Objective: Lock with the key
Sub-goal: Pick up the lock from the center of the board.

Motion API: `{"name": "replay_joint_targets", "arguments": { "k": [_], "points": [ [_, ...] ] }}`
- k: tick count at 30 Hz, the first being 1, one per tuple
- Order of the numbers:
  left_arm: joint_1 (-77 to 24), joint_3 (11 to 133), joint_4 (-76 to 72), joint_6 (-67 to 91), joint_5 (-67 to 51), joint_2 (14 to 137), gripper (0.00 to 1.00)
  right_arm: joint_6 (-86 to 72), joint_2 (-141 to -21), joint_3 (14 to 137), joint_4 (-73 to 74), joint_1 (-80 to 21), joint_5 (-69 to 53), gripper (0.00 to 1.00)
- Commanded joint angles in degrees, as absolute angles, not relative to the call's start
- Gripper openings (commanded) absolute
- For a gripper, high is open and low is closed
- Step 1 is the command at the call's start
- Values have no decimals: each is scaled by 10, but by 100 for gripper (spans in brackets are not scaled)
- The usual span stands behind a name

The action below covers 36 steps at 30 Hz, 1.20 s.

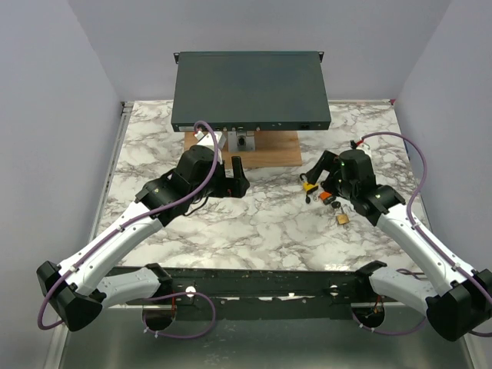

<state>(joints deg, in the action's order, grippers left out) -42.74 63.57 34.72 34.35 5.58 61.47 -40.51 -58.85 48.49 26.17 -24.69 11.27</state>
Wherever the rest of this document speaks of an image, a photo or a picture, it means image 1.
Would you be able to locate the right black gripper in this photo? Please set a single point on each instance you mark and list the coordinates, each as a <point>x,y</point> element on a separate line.
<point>327,161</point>

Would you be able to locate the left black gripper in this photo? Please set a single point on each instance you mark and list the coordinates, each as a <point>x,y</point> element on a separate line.
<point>234,187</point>

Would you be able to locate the yellow padlock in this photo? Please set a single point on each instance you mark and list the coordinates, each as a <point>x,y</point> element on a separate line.
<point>308,187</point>

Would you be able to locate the orange padlock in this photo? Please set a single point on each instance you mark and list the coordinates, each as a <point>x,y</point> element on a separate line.
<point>326,197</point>

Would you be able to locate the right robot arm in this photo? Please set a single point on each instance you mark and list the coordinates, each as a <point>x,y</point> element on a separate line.
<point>455,297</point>

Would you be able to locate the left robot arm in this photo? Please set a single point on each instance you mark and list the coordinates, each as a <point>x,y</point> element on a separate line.
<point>80,287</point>

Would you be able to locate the wooden board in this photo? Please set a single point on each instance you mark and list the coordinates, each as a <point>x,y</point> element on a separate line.
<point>272,149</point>

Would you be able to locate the brass padlock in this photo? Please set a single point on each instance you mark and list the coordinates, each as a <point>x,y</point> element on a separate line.
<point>342,217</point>

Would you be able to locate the grey metal lock mount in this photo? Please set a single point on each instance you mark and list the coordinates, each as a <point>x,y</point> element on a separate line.
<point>239,141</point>

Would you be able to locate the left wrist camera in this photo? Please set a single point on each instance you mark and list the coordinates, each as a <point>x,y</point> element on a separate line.
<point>207,141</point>

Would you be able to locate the dark green network switch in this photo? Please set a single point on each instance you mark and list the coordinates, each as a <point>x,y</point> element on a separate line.
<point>251,91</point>

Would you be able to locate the black metal base rail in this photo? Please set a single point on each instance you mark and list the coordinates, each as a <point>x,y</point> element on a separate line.
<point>243,295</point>

